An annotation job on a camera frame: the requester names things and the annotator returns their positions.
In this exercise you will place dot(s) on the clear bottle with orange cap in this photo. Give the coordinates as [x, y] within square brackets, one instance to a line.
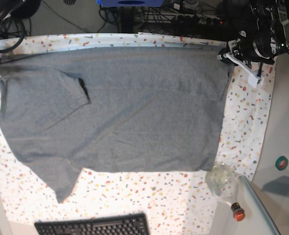
[223, 183]

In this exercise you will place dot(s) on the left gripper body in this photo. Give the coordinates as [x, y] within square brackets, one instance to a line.
[233, 47]

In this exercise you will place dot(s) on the grey metal rail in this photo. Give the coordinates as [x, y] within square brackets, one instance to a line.
[258, 221]

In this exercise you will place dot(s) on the green tape roll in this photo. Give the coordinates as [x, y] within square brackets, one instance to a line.
[281, 163]

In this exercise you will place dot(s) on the grey t-shirt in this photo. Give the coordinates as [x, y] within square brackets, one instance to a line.
[123, 109]

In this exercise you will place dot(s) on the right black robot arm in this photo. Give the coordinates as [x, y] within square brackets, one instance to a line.
[15, 22]

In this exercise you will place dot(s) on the blue box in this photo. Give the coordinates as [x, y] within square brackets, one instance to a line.
[136, 3]

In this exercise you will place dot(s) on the terrazzo patterned white tablecloth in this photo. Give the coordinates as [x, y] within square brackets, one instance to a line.
[176, 203]

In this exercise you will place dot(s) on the black power strip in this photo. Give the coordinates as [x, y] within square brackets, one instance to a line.
[197, 19]

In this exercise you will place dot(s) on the black computer keyboard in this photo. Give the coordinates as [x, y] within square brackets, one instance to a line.
[134, 224]

